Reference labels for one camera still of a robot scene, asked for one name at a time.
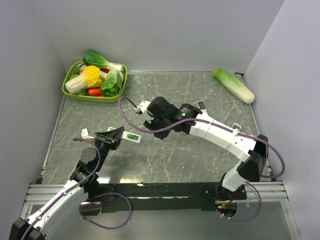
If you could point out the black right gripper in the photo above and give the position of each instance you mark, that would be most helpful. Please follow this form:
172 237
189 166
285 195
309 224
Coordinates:
150 123

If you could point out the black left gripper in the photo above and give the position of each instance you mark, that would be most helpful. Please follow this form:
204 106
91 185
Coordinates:
112 137

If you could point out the long white remote control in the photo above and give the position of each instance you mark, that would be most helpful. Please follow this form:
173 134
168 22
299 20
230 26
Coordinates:
121 134

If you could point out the green AAA battery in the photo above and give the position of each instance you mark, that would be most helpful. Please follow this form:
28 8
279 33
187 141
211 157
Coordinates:
131 135
133 138

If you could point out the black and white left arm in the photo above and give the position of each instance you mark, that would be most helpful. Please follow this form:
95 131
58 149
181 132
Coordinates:
82 185

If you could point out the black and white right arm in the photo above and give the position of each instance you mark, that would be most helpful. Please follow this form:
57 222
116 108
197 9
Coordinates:
252 151

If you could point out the slim white remote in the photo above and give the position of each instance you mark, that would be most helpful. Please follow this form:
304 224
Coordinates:
202 107

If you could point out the small white display remote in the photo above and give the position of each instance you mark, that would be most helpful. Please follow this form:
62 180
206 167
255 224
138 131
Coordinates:
236 126

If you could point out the orange toy carrot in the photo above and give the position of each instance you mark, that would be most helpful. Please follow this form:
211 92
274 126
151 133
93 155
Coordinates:
94 92

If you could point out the green leafy toy lettuce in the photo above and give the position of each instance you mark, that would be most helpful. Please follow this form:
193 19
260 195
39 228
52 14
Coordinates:
113 83

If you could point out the yellow toy napa cabbage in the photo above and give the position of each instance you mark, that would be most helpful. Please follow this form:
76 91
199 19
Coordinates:
89 78

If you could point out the red toy pepper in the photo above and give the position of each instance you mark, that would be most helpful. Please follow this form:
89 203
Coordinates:
105 70

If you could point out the green plastic basket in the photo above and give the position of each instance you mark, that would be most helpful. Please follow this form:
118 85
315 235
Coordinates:
75 70

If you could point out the toy bok choy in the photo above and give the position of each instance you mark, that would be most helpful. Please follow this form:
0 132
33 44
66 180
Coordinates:
94 58

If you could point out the green white napa cabbage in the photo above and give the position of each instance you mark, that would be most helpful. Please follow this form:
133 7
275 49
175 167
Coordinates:
235 86

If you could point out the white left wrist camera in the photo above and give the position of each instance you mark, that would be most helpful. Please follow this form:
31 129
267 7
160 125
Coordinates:
85 134

